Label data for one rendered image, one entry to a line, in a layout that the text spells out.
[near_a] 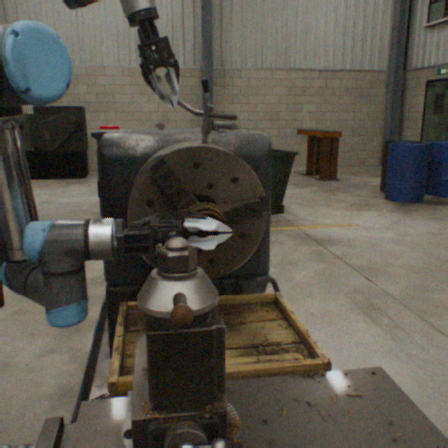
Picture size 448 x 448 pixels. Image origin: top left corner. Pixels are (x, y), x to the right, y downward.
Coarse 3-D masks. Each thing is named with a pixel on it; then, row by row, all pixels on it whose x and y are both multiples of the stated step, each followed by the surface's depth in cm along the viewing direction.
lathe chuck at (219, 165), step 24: (192, 144) 94; (144, 168) 96; (192, 168) 95; (216, 168) 96; (240, 168) 97; (144, 192) 94; (192, 192) 96; (216, 192) 97; (240, 192) 98; (264, 192) 99; (144, 216) 96; (264, 216) 100; (240, 240) 101; (216, 264) 101; (240, 264) 102
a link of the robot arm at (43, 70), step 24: (0, 24) 62; (24, 24) 60; (0, 48) 59; (24, 48) 60; (48, 48) 64; (0, 72) 60; (24, 72) 61; (48, 72) 64; (72, 72) 68; (0, 96) 62; (24, 96) 62; (48, 96) 64
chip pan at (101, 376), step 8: (104, 328) 160; (104, 336) 154; (104, 344) 149; (104, 352) 144; (104, 360) 139; (96, 368) 135; (104, 368) 135; (96, 376) 131; (104, 376) 131; (96, 384) 127; (104, 384) 127; (96, 392) 123; (104, 392) 123
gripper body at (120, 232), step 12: (156, 216) 81; (168, 216) 80; (120, 228) 76; (132, 228) 79; (144, 228) 79; (156, 228) 76; (168, 228) 76; (180, 228) 76; (120, 240) 74; (132, 240) 77; (144, 240) 77; (156, 240) 75; (120, 252) 74; (132, 252) 76; (144, 252) 76; (156, 252) 77
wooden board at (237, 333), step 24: (120, 312) 90; (144, 312) 94; (264, 312) 94; (288, 312) 90; (240, 336) 84; (264, 336) 84; (288, 336) 84; (120, 360) 73; (240, 360) 76; (264, 360) 76; (288, 360) 76; (312, 360) 72; (120, 384) 66
